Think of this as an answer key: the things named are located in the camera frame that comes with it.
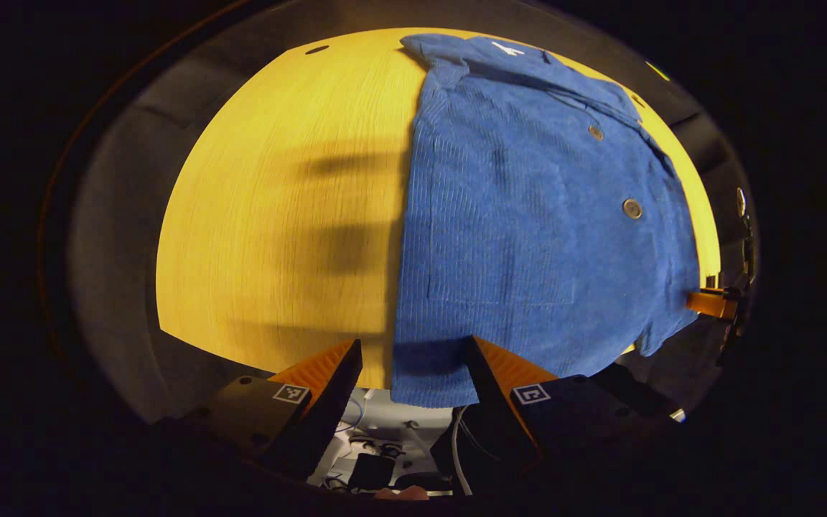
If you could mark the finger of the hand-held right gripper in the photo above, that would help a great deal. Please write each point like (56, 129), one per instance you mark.
(711, 303)

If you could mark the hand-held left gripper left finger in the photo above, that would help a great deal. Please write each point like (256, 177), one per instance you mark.
(327, 409)

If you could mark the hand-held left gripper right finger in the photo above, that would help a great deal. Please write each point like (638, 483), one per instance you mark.
(489, 391)

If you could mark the small black box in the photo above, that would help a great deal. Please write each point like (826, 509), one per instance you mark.
(370, 470)

